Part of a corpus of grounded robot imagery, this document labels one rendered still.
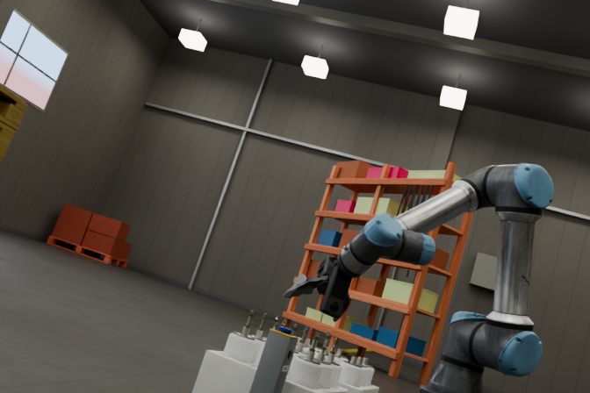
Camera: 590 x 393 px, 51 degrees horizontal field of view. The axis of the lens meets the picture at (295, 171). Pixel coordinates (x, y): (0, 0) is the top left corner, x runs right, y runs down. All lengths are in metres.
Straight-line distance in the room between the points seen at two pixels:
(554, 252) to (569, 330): 1.45
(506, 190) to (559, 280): 11.27
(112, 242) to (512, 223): 11.12
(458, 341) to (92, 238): 11.20
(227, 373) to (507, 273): 0.91
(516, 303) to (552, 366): 11.15
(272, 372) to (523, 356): 0.68
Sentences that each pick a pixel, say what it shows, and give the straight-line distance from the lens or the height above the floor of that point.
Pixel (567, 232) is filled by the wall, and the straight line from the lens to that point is 13.11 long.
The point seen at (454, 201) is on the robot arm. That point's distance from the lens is 1.72.
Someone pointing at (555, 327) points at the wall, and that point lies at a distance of 12.87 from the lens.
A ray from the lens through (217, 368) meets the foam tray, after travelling 2.07.
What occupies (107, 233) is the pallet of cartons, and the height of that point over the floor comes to 0.53.
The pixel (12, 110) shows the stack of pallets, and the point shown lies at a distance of 3.71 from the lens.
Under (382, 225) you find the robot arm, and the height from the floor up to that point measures 0.62.
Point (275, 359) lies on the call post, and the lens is 1.86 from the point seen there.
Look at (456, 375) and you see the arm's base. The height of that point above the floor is 0.36.
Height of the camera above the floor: 0.41
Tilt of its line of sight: 11 degrees up
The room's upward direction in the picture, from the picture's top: 18 degrees clockwise
